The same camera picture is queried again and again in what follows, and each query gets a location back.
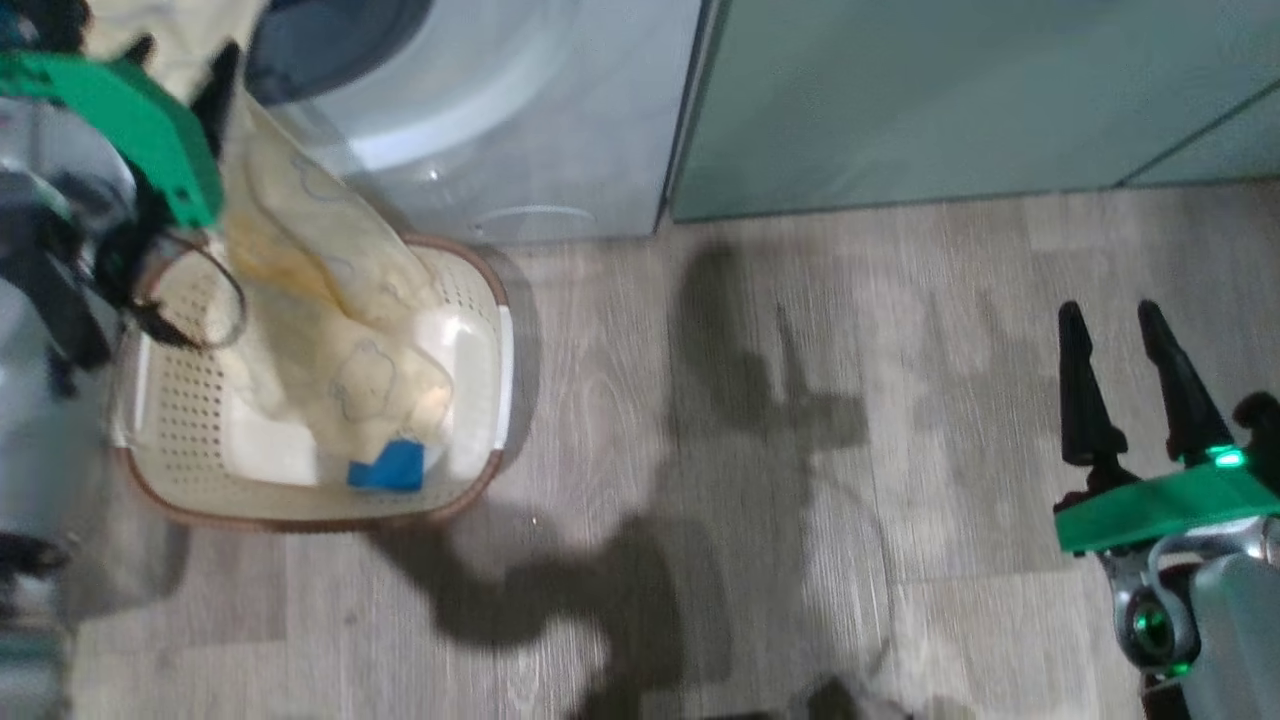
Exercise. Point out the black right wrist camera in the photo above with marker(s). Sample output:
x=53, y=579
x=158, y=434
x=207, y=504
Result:
x=1260, y=425

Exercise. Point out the pale green cabinet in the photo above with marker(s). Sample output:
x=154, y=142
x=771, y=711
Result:
x=950, y=90

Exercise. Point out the cream garment with blue patches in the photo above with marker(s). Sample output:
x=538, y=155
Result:
x=330, y=300

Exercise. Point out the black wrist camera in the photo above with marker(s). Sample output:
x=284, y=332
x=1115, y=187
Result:
x=45, y=20
x=1260, y=425

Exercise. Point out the white washing machine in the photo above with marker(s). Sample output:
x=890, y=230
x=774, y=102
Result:
x=560, y=120

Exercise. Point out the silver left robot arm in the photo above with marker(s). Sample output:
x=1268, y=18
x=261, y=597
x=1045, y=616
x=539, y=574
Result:
x=50, y=150

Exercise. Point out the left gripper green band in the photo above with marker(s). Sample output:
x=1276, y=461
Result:
x=150, y=125

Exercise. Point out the cream perforated laundry basket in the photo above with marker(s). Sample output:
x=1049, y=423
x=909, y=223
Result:
x=180, y=420

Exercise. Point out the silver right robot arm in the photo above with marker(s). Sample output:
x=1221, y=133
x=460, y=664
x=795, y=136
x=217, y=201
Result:
x=1235, y=630

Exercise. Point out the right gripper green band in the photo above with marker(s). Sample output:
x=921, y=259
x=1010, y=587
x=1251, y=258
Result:
x=1170, y=505

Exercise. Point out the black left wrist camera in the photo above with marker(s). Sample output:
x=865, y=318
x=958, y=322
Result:
x=45, y=20

